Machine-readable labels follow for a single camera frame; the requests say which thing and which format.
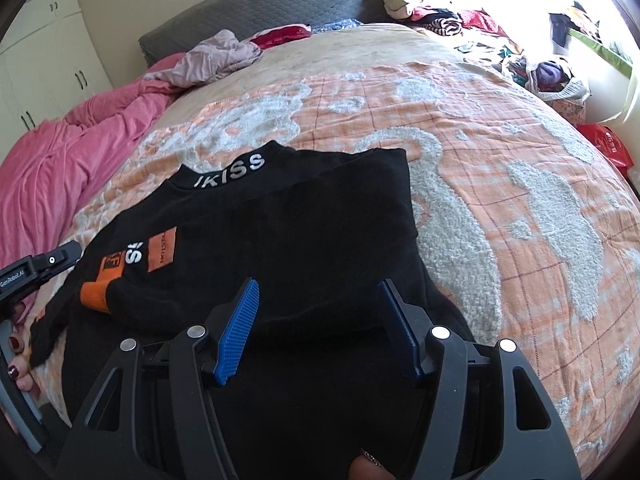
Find white box with green edge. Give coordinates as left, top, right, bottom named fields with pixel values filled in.
left=549, top=13, right=632, bottom=79

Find right hand, painted nails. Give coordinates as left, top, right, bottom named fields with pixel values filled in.
left=348, top=451, right=395, bottom=480

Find red plastic bag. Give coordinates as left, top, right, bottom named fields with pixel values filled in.
left=577, top=124, right=634, bottom=178

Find pink duvet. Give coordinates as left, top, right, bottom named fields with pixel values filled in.
left=0, top=52, right=189, bottom=321

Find grey quilted headboard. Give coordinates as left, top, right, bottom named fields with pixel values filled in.
left=139, top=0, right=388, bottom=66

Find cream wardrobe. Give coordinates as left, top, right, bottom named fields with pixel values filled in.
left=0, top=0, right=112, bottom=156

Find black IKISS sweater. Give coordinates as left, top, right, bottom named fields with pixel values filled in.
left=29, top=142, right=468, bottom=479

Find orange white patterned blanket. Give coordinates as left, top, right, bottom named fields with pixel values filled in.
left=24, top=23, right=640, bottom=474

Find red cloth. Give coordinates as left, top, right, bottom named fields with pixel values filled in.
left=250, top=24, right=312, bottom=50

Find pile of colourful clothes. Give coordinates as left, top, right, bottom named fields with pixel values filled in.
left=382, top=0, right=590, bottom=107

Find left hand, painted nails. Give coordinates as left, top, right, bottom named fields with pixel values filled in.
left=6, top=302, right=38, bottom=396

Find mauve crumpled garment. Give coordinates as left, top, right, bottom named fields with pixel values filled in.
left=143, top=29, right=262, bottom=89

